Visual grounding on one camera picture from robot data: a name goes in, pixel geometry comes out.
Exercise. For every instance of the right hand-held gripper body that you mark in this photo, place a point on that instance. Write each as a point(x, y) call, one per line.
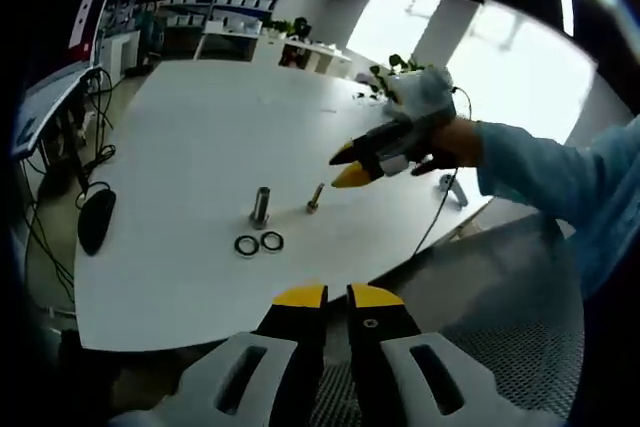
point(422, 92)

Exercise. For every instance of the thin threaded metal stud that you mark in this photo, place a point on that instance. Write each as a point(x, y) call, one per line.
point(315, 199)

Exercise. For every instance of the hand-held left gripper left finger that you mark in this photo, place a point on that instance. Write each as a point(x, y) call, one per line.
point(295, 332)

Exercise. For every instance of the white wall sign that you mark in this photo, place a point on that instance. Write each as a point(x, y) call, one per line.
point(84, 12)

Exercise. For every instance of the thick threaded metal stud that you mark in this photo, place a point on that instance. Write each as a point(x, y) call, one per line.
point(260, 207)

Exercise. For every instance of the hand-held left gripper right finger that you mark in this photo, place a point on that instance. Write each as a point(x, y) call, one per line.
point(375, 347)

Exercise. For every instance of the white side desk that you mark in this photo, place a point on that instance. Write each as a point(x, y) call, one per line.
point(45, 102)

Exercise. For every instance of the person's right hand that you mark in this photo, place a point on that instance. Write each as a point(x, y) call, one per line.
point(455, 147)

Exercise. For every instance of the low white cabinet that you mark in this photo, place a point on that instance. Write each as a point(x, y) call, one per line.
point(122, 52)

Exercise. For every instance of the green potted plant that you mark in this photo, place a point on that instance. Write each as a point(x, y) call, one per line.
point(400, 63)

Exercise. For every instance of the white counter cabinet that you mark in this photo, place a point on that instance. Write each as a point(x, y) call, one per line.
point(325, 54)

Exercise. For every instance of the black counter device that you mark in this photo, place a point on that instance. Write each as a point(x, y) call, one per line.
point(300, 27)

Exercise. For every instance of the white handheld controller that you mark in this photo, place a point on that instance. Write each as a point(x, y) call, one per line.
point(457, 194)

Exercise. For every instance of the mesh office chair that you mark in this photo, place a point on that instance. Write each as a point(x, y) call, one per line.
point(525, 357)

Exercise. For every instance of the small green counter plant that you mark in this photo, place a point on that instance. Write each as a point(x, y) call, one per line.
point(282, 26)

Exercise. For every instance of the black oval object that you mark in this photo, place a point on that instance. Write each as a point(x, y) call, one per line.
point(96, 222)

